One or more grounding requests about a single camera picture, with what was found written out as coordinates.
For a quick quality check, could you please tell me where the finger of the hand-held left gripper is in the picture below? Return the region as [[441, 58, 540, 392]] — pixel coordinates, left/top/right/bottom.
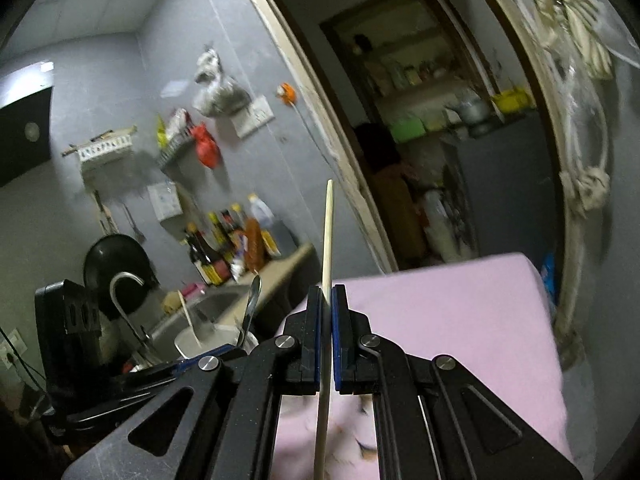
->
[[122, 344, 248, 387], [65, 379, 181, 429]]

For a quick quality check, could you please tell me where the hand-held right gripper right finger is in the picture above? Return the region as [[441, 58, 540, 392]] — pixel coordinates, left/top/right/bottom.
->
[[331, 284, 584, 480]]

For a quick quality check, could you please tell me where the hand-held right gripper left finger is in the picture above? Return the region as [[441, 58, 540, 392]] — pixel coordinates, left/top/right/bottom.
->
[[62, 285, 323, 480]]

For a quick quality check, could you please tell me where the white utensil holder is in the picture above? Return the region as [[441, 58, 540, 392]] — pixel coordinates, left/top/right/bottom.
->
[[174, 324, 257, 361]]

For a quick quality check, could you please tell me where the wooden chopstick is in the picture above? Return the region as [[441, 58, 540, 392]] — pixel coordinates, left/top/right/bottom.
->
[[313, 179, 335, 480], [178, 290, 202, 347]]

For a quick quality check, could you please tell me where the large steel spoon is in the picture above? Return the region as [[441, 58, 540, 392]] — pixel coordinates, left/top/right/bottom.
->
[[239, 275, 263, 352]]

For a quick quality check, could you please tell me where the curved steel faucet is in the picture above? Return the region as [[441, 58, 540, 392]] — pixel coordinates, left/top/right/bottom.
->
[[110, 271, 162, 357]]

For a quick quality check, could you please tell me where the beige kitchen counter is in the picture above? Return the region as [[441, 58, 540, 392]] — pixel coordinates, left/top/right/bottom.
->
[[147, 242, 322, 357]]

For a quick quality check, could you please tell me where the steel kitchen sink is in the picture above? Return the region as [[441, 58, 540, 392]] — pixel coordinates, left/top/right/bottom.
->
[[145, 285, 251, 361]]

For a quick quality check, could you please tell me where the black wok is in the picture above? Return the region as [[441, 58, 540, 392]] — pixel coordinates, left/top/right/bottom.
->
[[83, 234, 154, 313]]

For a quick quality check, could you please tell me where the dark pump bottle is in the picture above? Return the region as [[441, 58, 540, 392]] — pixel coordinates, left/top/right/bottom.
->
[[183, 232, 213, 287]]

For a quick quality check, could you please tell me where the blue and white tube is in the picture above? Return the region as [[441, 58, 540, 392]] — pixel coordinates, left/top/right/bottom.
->
[[230, 240, 249, 282]]

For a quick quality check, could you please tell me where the orange seasoning packet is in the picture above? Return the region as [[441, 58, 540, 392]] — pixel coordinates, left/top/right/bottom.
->
[[243, 217, 266, 272]]

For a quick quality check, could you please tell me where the pink floral cloth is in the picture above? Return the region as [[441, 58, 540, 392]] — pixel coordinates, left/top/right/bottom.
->
[[270, 252, 574, 480]]

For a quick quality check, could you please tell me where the tall dark sauce bottle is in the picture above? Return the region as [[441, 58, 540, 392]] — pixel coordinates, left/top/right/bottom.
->
[[187, 222, 232, 284]]

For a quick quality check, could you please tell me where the hanging metal utensil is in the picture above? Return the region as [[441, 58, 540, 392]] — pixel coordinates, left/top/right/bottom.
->
[[122, 205, 147, 245]]

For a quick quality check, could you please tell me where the yellow-capped sauce bottle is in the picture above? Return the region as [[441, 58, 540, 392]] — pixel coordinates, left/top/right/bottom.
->
[[207, 212, 237, 267]]

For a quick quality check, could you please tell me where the red-labelled sauce bottle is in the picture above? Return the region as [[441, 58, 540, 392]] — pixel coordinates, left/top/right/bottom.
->
[[220, 208, 244, 247]]

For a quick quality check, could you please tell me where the orange-brown container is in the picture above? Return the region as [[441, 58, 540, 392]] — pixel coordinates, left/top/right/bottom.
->
[[370, 160, 427, 262]]

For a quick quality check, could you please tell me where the white plastic container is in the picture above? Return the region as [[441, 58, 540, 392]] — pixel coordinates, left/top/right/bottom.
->
[[422, 187, 467, 262]]

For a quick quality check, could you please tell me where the black range hood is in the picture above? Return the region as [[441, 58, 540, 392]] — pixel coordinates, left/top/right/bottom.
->
[[0, 60, 55, 189]]

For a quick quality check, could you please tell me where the red plastic bag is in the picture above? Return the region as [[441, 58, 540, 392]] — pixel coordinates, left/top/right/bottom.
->
[[189, 122, 222, 170]]

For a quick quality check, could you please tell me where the blue packet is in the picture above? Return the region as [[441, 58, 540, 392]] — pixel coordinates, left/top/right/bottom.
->
[[540, 252, 557, 307]]

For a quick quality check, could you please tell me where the green box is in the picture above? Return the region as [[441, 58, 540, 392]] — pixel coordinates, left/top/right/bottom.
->
[[389, 115, 427, 144]]

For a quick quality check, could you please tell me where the grey cabinet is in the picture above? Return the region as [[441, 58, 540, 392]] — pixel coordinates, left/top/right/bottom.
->
[[442, 107, 562, 264]]

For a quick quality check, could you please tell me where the red snack packet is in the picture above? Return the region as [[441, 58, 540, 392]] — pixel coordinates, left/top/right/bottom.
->
[[167, 107, 194, 142]]

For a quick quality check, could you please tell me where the black induction cooker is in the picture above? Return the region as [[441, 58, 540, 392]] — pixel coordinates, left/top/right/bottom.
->
[[467, 117, 507, 139]]

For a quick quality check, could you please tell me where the hanging clear plastic bag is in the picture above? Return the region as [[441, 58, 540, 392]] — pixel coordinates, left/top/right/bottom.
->
[[192, 47, 251, 119]]

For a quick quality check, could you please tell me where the steel cooking pot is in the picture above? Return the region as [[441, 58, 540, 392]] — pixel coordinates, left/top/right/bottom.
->
[[447, 94, 494, 127]]

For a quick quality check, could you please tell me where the yellow bowl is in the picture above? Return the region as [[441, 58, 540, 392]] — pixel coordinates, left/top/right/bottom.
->
[[492, 89, 532, 112]]

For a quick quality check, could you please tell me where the wooden shelf unit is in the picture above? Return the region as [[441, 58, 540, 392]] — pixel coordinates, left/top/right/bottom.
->
[[320, 0, 497, 127]]

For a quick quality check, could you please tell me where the crumpled clear plastic bag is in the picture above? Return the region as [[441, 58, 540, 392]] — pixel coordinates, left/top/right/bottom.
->
[[565, 55, 609, 162]]

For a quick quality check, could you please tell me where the white wall outlet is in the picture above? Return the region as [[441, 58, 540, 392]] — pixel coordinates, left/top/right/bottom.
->
[[0, 329, 27, 372]]

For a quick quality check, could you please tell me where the white wall box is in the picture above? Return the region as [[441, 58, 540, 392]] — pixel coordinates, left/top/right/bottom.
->
[[147, 181, 182, 222]]

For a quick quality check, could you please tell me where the white wall basket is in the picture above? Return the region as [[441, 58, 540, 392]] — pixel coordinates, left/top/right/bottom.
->
[[62, 126, 139, 164]]

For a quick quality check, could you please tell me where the white power cable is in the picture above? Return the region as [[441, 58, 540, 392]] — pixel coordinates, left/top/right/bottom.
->
[[294, 104, 332, 163]]

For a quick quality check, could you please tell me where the grey wall rack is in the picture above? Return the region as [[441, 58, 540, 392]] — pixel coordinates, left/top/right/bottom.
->
[[157, 135, 199, 171]]

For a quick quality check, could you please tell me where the worn white door frame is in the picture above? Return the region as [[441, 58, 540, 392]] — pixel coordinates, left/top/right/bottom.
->
[[232, 0, 582, 361]]

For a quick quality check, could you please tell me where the white switch socket panel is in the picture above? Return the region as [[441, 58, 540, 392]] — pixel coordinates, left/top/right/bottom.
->
[[232, 95, 276, 139]]

